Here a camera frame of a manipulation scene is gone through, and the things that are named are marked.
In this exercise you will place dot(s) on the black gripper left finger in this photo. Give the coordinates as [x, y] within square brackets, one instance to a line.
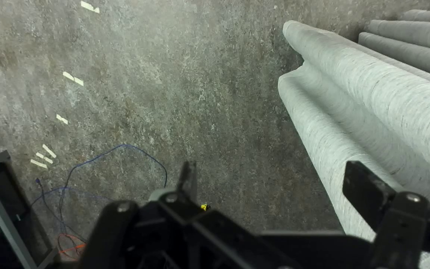
[172, 232]

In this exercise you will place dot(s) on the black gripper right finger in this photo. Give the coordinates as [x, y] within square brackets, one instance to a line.
[401, 220]

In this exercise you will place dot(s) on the grey fabric curtain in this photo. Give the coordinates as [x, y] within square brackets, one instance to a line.
[350, 104]

